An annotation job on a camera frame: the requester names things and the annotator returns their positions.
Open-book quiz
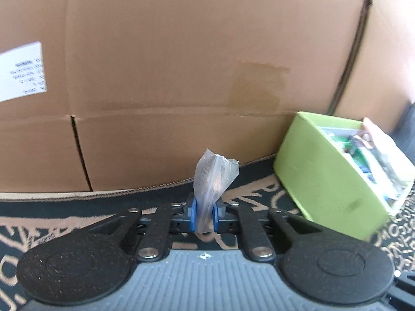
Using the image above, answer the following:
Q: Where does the black letter-patterned mat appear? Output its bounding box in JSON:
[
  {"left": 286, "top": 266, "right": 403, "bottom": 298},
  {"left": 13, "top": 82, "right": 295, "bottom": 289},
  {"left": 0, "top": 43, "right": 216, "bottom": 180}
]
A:
[{"left": 0, "top": 158, "right": 415, "bottom": 311}]

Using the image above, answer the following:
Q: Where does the large brown cardboard box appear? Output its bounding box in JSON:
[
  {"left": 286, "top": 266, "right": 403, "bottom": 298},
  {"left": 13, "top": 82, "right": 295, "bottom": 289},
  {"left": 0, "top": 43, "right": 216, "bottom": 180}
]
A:
[{"left": 0, "top": 0, "right": 415, "bottom": 192}]

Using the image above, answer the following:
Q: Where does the black bag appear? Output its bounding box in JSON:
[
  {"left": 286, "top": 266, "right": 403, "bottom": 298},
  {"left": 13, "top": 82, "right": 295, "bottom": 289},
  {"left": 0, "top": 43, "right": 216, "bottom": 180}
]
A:
[{"left": 391, "top": 101, "right": 415, "bottom": 166}]

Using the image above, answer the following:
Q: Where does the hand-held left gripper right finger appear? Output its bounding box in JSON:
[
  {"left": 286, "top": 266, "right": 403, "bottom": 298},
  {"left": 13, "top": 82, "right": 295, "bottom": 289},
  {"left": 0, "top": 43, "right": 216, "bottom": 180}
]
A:
[{"left": 212, "top": 200, "right": 325, "bottom": 263}]

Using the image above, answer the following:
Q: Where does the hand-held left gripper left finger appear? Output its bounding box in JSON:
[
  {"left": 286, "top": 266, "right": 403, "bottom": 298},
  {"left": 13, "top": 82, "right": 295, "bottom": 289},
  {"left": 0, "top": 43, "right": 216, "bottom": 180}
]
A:
[{"left": 94, "top": 199, "right": 199, "bottom": 263}]

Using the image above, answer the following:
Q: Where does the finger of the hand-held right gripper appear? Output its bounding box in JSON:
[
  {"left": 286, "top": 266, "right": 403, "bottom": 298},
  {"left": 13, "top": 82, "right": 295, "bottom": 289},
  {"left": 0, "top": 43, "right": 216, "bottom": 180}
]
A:
[{"left": 389, "top": 272, "right": 415, "bottom": 311}]

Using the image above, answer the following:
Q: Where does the green shoe box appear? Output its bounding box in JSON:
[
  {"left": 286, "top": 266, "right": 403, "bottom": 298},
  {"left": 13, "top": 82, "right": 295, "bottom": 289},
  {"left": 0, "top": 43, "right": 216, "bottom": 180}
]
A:
[{"left": 273, "top": 111, "right": 415, "bottom": 241}]

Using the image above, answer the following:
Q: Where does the white shipping label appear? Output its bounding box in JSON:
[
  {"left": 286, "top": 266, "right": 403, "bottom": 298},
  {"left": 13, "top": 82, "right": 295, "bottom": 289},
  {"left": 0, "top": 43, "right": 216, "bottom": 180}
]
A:
[{"left": 0, "top": 41, "right": 48, "bottom": 102}]

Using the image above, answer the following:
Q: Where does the clear plastic bag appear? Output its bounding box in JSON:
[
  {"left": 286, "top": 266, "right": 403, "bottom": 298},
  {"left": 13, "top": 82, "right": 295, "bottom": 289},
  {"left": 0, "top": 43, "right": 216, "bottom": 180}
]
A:
[{"left": 194, "top": 149, "right": 240, "bottom": 234}]

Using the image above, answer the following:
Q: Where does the white pink cloth pouch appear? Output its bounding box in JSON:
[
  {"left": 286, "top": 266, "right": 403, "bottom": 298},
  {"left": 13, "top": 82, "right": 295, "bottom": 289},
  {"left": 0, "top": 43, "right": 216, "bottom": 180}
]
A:
[{"left": 361, "top": 117, "right": 403, "bottom": 177}]

